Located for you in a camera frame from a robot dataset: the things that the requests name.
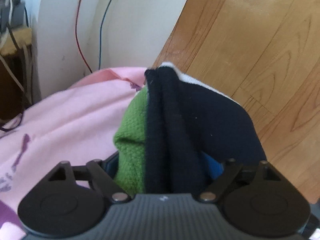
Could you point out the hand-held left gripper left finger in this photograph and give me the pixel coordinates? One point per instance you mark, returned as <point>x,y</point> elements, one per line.
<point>111,166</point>

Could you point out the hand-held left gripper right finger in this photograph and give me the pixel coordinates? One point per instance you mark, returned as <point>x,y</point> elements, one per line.
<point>212,167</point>

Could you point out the green and navy knit sweater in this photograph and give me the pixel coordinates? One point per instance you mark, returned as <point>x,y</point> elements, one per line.
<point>200,120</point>

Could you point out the pink floral bed sheet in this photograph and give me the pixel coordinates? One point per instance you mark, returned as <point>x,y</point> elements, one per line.
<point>75,110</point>

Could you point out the brown wooden cabinet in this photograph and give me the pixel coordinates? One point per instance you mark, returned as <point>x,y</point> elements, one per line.
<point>10,85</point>

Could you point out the grey plastic box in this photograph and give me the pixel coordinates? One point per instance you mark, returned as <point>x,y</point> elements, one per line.
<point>17,15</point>

